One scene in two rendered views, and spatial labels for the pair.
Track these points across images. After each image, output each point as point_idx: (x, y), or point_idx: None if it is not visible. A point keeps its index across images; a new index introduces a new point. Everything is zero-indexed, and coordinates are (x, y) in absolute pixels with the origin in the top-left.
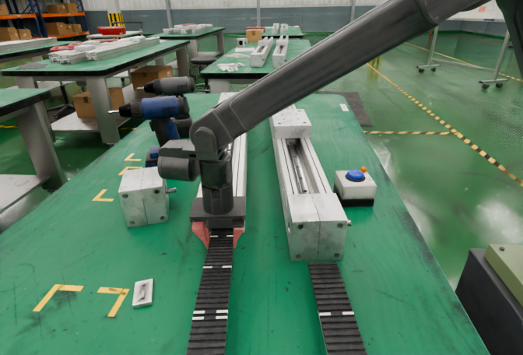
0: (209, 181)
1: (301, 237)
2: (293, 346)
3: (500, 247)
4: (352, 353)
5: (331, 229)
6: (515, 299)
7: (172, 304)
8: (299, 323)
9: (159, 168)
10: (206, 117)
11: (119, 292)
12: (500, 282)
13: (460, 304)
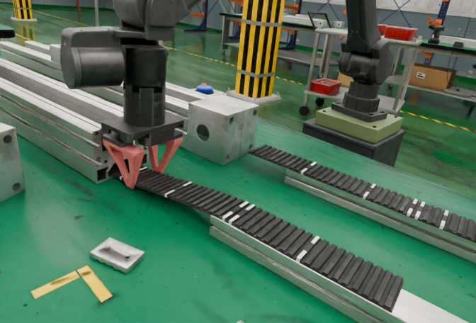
0: (152, 76)
1: (231, 132)
2: (299, 206)
3: (323, 110)
4: (344, 178)
5: (249, 117)
6: (348, 134)
7: (167, 243)
8: (284, 194)
9: (78, 66)
10: None
11: (76, 276)
12: (333, 130)
13: (334, 145)
